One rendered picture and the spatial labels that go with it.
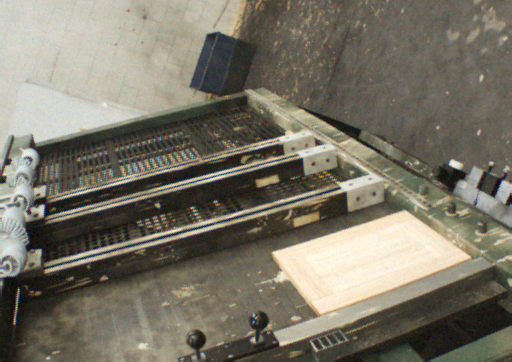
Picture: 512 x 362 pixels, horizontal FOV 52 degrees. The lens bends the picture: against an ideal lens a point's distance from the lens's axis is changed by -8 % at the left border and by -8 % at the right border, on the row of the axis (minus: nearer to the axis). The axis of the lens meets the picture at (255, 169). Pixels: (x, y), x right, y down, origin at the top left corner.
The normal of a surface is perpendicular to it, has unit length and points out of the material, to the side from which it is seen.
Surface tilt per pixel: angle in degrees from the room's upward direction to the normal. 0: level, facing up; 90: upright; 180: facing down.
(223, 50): 90
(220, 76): 90
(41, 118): 90
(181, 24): 90
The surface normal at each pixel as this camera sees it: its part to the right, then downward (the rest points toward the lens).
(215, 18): 0.34, 0.24
